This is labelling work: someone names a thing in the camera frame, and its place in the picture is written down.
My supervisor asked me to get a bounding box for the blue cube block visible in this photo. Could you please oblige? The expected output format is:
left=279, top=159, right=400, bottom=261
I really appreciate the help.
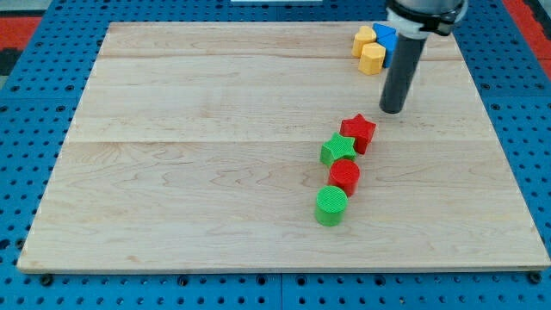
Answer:
left=377, top=34, right=398, bottom=68

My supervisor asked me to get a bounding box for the blue triangle block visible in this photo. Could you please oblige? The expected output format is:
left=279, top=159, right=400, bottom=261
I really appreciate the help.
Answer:
left=372, top=22, right=396, bottom=41

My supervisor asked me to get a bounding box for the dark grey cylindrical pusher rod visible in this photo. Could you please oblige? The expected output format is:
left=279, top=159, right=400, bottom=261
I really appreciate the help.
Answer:
left=379, top=34, right=426, bottom=114

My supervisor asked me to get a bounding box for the yellow hexagon block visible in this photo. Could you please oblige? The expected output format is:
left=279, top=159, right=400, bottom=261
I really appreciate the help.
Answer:
left=358, top=43, right=386, bottom=75

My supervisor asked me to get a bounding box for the yellow heart block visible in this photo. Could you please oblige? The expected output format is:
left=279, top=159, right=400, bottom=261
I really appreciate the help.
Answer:
left=351, top=26, right=377, bottom=58

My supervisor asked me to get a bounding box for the red cylinder block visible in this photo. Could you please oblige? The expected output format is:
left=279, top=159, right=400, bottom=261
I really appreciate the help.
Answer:
left=327, top=159, right=361, bottom=197

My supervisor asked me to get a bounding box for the red star block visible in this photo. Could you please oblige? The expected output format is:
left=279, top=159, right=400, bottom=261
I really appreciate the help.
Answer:
left=339, top=114, right=376, bottom=155

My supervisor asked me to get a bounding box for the green star block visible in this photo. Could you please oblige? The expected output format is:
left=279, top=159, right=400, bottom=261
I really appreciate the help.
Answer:
left=319, top=132, right=356, bottom=168

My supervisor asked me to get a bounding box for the light wooden board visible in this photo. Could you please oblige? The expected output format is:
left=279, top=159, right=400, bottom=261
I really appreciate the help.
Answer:
left=17, top=22, right=550, bottom=274

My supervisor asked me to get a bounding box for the green cylinder block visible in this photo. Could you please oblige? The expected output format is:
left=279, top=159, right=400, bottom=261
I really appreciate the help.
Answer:
left=314, top=185, right=348, bottom=226

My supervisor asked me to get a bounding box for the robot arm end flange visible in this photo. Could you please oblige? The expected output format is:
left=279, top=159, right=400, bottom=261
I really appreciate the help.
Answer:
left=386, top=0, right=468, bottom=40

